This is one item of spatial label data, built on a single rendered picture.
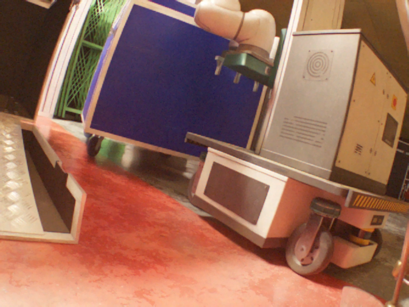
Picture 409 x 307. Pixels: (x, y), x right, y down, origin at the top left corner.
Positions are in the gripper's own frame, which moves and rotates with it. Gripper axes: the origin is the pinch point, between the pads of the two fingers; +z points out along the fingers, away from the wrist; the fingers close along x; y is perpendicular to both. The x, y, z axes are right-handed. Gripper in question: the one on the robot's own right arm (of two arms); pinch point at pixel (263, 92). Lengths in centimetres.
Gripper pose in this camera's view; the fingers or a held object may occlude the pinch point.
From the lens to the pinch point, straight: 187.9
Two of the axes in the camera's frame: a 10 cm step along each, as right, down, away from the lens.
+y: 5.2, 2.0, -8.3
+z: -2.9, 9.5, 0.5
